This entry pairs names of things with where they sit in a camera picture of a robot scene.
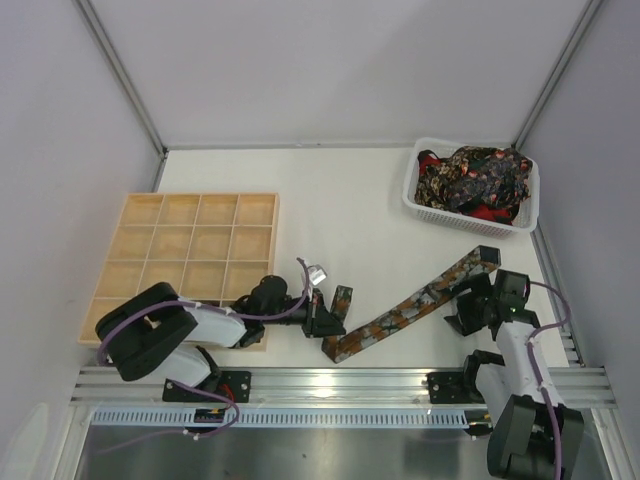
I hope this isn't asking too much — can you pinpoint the orange grey patterned tie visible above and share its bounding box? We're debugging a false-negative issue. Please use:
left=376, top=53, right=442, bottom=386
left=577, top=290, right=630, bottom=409
left=321, top=245, right=501, bottom=364

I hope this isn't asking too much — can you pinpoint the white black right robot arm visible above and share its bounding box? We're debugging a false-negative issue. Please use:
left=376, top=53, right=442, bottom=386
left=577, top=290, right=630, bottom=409
left=446, top=270, right=584, bottom=479

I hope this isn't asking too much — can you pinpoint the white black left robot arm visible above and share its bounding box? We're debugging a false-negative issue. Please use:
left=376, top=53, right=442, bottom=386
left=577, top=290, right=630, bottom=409
left=95, top=267, right=352, bottom=393

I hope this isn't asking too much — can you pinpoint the pile of dark floral ties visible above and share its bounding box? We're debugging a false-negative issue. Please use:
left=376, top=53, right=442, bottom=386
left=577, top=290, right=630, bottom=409
left=414, top=146, right=533, bottom=225

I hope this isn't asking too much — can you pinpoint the white plastic basket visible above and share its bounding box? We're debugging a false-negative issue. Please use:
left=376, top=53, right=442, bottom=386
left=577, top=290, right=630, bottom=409
left=401, top=138, right=540, bottom=238

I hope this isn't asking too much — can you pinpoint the wooden grid organizer tray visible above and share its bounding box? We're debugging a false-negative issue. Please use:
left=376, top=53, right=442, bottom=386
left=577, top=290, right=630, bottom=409
left=78, top=193, right=279, bottom=347

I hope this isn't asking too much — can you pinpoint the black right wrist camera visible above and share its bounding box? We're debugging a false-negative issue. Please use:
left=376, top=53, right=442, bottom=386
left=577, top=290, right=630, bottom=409
left=493, top=269, right=530, bottom=310

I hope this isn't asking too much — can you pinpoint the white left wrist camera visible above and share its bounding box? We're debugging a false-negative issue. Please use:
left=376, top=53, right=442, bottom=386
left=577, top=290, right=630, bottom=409
left=308, top=264, right=328, bottom=287

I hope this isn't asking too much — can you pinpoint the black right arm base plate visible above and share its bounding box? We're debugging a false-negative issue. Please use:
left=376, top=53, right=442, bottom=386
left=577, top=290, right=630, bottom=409
left=427, top=370, right=484, bottom=405

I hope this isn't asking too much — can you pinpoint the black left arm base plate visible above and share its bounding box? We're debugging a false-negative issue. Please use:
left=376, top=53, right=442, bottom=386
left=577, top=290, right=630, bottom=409
left=162, top=370, right=252, bottom=403

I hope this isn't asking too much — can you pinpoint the slotted grey cable duct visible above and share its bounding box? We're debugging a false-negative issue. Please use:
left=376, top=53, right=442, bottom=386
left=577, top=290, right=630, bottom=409
left=91, top=407, right=469, bottom=429

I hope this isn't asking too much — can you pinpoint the aluminium frame rail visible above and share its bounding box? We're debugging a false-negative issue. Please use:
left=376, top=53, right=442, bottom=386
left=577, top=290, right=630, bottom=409
left=71, top=366, right=616, bottom=409

